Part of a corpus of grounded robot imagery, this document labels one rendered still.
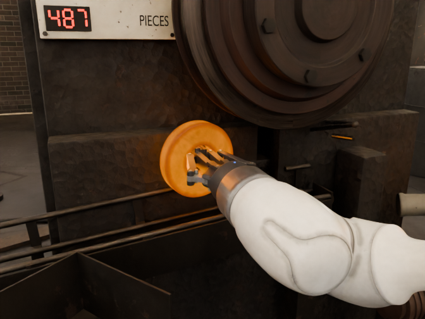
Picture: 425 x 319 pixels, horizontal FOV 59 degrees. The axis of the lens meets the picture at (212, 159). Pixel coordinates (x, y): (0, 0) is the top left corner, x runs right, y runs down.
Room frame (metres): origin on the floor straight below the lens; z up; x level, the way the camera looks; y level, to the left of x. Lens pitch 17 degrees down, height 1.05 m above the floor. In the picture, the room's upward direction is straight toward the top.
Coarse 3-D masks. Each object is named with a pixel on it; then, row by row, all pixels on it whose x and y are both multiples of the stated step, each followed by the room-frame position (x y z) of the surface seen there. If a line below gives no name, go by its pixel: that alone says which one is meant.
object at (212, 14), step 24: (216, 0) 0.69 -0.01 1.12; (240, 0) 0.69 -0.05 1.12; (216, 24) 0.69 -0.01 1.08; (240, 24) 0.69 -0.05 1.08; (216, 48) 0.69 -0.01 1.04; (240, 48) 0.69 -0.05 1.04; (240, 72) 0.71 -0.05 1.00; (264, 72) 0.70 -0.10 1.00; (360, 72) 0.81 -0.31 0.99; (264, 96) 0.73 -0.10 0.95; (288, 96) 0.72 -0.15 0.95; (312, 96) 0.74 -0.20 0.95; (336, 96) 0.79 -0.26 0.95
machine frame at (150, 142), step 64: (64, 64) 0.76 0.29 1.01; (128, 64) 0.80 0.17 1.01; (384, 64) 1.05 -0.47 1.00; (64, 128) 0.75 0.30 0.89; (128, 128) 0.80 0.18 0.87; (256, 128) 0.85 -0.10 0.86; (384, 128) 0.99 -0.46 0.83; (64, 192) 0.70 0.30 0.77; (128, 192) 0.74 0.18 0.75; (384, 192) 1.00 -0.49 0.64
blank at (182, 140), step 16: (176, 128) 0.71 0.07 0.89; (192, 128) 0.70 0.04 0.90; (208, 128) 0.72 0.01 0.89; (176, 144) 0.68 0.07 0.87; (192, 144) 0.70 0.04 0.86; (208, 144) 0.72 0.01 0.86; (224, 144) 0.74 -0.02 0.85; (160, 160) 0.70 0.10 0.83; (176, 160) 0.68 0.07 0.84; (176, 176) 0.69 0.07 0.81; (192, 192) 0.70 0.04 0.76; (208, 192) 0.72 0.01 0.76
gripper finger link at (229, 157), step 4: (220, 152) 0.69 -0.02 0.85; (224, 152) 0.69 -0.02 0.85; (224, 156) 0.68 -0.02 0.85; (228, 156) 0.67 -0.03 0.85; (232, 156) 0.66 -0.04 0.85; (236, 156) 0.66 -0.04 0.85; (232, 160) 0.66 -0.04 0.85; (236, 160) 0.65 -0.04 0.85; (240, 160) 0.64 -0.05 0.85; (244, 160) 0.64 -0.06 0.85; (248, 164) 0.63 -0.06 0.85; (252, 164) 0.62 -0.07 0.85
